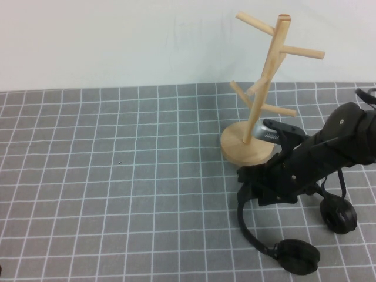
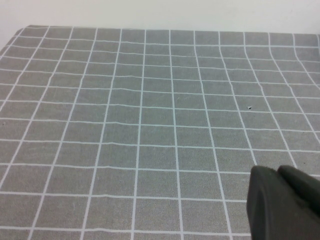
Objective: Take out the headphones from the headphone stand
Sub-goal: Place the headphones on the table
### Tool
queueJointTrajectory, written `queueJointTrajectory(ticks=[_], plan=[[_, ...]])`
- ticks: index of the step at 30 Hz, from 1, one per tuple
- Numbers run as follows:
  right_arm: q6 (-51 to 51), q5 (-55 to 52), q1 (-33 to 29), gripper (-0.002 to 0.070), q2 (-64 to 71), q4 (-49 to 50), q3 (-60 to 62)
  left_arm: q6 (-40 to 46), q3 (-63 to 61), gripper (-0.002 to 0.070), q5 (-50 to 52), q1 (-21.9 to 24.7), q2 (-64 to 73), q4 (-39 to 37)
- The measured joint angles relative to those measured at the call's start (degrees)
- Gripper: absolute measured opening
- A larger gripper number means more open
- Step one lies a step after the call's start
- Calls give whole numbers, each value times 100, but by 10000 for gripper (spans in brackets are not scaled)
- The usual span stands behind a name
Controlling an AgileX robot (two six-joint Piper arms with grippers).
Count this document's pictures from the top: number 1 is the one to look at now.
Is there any black over-ear headphones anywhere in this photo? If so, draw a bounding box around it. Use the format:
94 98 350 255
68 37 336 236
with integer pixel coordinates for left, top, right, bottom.
237 174 358 274

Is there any grey white-grid tablecloth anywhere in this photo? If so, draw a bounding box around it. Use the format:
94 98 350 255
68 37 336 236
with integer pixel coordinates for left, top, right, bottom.
0 82 376 282

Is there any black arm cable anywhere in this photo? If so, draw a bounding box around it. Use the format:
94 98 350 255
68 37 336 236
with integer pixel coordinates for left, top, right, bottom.
354 86 376 107

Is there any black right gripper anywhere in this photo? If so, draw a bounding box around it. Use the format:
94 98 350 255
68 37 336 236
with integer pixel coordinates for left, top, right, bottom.
237 137 351 207

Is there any wooden branched headphone stand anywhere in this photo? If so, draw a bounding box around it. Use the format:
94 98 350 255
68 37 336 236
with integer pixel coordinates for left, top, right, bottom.
220 11 325 168

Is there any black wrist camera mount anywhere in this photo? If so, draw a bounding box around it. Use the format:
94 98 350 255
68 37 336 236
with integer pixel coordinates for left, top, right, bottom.
263 118 308 154

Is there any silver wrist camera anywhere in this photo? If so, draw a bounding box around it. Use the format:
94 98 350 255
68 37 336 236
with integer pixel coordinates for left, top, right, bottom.
253 120 283 145

